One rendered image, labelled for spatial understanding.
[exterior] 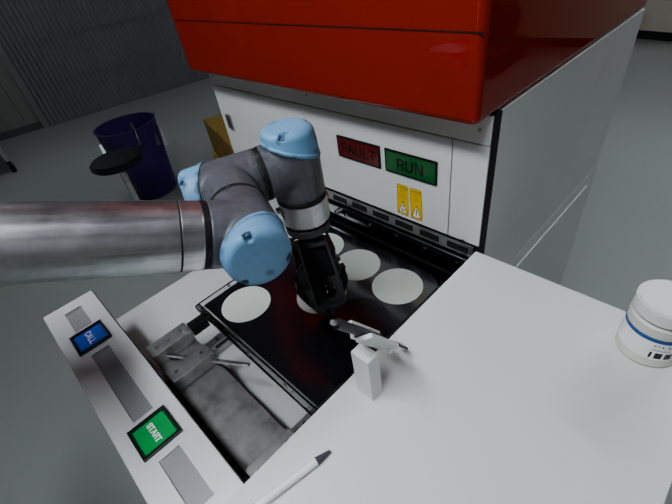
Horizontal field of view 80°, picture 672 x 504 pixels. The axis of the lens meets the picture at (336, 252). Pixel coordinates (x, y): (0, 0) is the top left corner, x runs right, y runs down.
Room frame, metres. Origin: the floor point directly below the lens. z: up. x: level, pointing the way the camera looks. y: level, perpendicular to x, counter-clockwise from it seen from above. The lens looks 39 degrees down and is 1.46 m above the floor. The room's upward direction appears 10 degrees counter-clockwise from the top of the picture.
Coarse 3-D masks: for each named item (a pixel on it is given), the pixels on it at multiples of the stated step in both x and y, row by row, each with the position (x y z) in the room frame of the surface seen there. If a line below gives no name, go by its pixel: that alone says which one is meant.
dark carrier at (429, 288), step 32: (384, 256) 0.65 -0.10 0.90; (288, 288) 0.60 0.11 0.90; (352, 288) 0.57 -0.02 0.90; (224, 320) 0.55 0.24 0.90; (256, 320) 0.53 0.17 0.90; (288, 320) 0.52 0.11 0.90; (320, 320) 0.50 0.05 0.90; (384, 320) 0.48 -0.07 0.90; (256, 352) 0.46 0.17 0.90; (288, 352) 0.44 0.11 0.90; (320, 352) 0.43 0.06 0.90; (320, 384) 0.37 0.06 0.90
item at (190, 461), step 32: (64, 320) 0.56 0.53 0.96; (96, 320) 0.54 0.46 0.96; (64, 352) 0.48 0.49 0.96; (96, 352) 0.47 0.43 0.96; (128, 352) 0.45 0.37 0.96; (96, 384) 0.40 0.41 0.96; (128, 384) 0.39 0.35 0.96; (160, 384) 0.38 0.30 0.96; (128, 416) 0.33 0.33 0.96; (128, 448) 0.28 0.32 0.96; (192, 448) 0.27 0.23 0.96; (160, 480) 0.23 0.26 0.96; (192, 480) 0.23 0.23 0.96; (224, 480) 0.22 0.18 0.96
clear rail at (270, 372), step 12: (204, 312) 0.57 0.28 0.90; (216, 324) 0.54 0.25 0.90; (228, 336) 0.50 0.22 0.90; (240, 348) 0.47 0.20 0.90; (252, 360) 0.44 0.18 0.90; (264, 372) 0.41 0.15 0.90; (276, 372) 0.41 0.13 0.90; (288, 384) 0.38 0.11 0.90; (300, 396) 0.35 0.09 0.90; (312, 408) 0.33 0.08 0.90
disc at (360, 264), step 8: (344, 256) 0.68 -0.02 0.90; (352, 256) 0.67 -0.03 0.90; (360, 256) 0.67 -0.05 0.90; (368, 256) 0.66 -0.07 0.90; (376, 256) 0.66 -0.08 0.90; (352, 264) 0.64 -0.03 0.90; (360, 264) 0.64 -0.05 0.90; (368, 264) 0.64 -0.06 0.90; (376, 264) 0.63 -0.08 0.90; (352, 272) 0.62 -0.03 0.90; (360, 272) 0.62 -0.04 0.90; (368, 272) 0.61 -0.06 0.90; (352, 280) 0.60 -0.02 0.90
